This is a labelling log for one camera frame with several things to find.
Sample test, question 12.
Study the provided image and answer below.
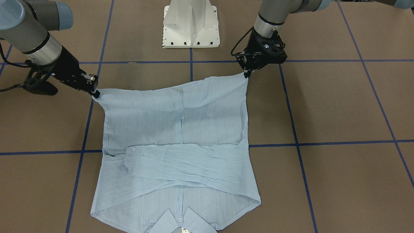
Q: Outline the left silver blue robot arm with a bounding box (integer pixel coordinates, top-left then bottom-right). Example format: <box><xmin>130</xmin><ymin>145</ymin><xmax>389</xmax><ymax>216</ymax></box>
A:
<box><xmin>231</xmin><ymin>0</ymin><xmax>332</xmax><ymax>78</ymax></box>

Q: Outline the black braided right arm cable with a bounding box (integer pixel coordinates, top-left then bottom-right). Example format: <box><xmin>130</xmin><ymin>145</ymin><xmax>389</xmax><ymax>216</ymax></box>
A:
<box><xmin>0</xmin><ymin>37</ymin><xmax>33</xmax><ymax>93</ymax></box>

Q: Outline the light blue button shirt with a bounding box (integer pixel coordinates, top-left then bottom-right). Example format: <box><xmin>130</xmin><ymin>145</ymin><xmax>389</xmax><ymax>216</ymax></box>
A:
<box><xmin>90</xmin><ymin>73</ymin><xmax>261</xmax><ymax>233</ymax></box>

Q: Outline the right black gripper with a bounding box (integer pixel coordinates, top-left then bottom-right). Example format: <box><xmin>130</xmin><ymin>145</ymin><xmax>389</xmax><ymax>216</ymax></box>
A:
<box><xmin>23</xmin><ymin>47</ymin><xmax>100</xmax><ymax>98</ymax></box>

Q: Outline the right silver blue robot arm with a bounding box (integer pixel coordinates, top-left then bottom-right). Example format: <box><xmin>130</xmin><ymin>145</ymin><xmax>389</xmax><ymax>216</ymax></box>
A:
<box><xmin>0</xmin><ymin>0</ymin><xmax>100</xmax><ymax>98</ymax></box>

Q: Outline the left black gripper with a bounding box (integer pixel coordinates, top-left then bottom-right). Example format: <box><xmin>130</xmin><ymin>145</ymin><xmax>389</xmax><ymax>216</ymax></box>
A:
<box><xmin>235</xmin><ymin>28</ymin><xmax>288</xmax><ymax>78</ymax></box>

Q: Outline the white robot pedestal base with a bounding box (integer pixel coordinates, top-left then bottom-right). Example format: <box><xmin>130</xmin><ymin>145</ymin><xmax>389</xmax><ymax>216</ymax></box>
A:
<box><xmin>162</xmin><ymin>0</ymin><xmax>220</xmax><ymax>48</ymax></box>

